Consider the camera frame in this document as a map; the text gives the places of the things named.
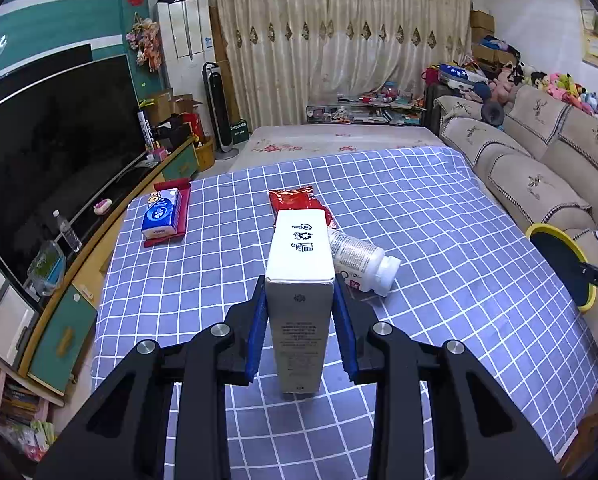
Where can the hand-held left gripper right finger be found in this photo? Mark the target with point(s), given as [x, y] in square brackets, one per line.
[344, 340]

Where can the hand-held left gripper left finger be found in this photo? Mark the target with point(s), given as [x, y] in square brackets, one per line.
[256, 340]

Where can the yellow round waste bin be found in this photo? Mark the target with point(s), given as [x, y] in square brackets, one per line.
[539, 230]

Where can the white tall carton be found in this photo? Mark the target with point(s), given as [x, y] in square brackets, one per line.
[299, 270]

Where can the white capped pill bottle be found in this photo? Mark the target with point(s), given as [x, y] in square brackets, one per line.
[359, 260]

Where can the beige sofa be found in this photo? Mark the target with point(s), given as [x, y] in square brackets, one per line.
[529, 160]

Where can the red snack packet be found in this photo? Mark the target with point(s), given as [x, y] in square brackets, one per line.
[294, 200]

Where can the blue checkered cloth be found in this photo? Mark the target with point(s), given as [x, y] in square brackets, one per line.
[429, 210]

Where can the blue tissue pack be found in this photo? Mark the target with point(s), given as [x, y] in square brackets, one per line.
[161, 215]

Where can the teal wooden television cabinet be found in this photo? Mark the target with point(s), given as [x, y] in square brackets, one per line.
[69, 330]

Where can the yellow basket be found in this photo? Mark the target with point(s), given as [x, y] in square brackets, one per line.
[205, 157]

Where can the row of plush toys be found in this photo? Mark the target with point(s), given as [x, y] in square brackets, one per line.
[564, 85]

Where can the grey neck pillow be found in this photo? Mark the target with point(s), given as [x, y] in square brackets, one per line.
[492, 111]

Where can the white floral mat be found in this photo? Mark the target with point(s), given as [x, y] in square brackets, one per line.
[329, 137]

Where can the small pink toy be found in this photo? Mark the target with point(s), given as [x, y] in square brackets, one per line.
[103, 206]

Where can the small water bottle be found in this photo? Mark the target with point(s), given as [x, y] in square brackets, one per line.
[69, 232]

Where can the clear plastic container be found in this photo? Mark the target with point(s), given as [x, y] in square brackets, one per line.
[46, 267]

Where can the cluttered glass side table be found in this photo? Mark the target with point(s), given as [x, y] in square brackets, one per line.
[364, 115]

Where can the black long box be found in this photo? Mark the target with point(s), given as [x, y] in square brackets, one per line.
[147, 130]

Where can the black tower fan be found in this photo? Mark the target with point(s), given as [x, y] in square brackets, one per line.
[219, 105]

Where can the stack of magazines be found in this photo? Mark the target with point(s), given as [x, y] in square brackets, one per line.
[19, 400]

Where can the blue starred bag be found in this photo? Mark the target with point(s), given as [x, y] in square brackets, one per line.
[456, 72]

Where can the open cardboard box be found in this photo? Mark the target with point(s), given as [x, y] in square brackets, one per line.
[171, 105]

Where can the white cabinet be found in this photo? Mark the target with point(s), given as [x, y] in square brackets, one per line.
[4, 320]

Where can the stacked cardboard boxes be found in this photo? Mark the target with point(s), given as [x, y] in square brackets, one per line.
[481, 22]

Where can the black flat television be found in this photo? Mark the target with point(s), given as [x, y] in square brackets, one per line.
[44, 150]

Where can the cream patterned curtain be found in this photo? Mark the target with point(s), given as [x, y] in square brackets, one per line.
[339, 35]

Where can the white standing air conditioner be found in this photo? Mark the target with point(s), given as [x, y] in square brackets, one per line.
[184, 35]

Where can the artificial flower bunch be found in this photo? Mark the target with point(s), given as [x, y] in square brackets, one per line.
[146, 42]

